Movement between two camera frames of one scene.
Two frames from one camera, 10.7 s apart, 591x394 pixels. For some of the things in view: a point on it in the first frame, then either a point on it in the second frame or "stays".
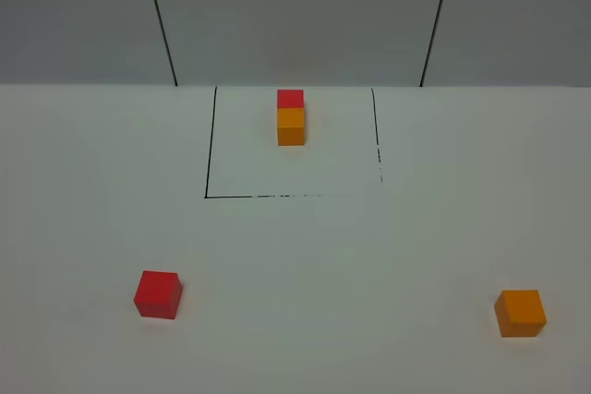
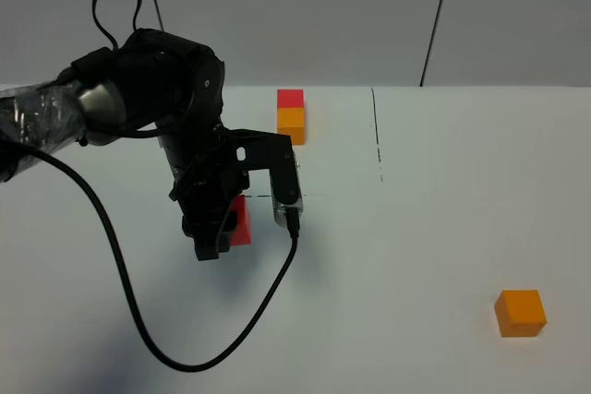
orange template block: (291, 126) stays
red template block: (290, 99) stays
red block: (158, 293) → (242, 236)
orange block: (520, 313) stays
